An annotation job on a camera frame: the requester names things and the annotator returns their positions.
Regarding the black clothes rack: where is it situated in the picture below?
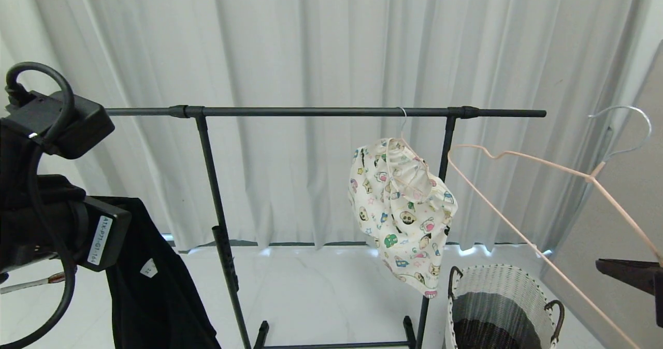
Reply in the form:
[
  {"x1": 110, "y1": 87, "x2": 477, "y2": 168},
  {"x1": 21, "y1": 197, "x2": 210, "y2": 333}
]
[{"x1": 104, "y1": 105, "x2": 547, "y2": 349}]

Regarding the pink clothes hanger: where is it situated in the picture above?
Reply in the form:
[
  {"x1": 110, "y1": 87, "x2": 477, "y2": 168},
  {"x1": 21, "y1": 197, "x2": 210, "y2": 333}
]
[
  {"x1": 446, "y1": 106, "x2": 663, "y2": 349},
  {"x1": 386, "y1": 107, "x2": 433, "y2": 199}
]

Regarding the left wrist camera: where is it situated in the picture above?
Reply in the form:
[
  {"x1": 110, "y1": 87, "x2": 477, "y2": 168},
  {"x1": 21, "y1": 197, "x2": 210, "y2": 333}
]
[{"x1": 0, "y1": 91, "x2": 116, "y2": 161}]

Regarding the cream printed garment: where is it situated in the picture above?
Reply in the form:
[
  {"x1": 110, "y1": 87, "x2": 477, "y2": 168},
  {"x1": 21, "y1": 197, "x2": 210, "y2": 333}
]
[{"x1": 348, "y1": 138, "x2": 459, "y2": 299}]

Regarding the white curtain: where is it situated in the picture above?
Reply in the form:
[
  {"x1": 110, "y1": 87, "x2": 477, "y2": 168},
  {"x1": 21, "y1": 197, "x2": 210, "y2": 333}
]
[{"x1": 0, "y1": 0, "x2": 648, "y2": 254}]

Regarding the white laundry basket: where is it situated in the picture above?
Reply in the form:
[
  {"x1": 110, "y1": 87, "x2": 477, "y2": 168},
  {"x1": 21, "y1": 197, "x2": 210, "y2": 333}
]
[{"x1": 444, "y1": 265, "x2": 565, "y2": 349}]

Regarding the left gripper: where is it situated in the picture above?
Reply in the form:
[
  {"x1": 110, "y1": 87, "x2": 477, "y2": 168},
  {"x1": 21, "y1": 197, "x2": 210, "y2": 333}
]
[{"x1": 16, "y1": 196, "x2": 133, "y2": 273}]

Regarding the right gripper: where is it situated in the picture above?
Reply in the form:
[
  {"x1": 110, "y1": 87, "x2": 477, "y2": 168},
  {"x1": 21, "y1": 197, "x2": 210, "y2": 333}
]
[{"x1": 654, "y1": 270, "x2": 663, "y2": 329}]

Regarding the black garment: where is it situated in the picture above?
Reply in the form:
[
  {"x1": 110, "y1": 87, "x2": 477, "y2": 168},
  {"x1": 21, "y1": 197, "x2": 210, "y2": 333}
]
[{"x1": 91, "y1": 196, "x2": 221, "y2": 349}]

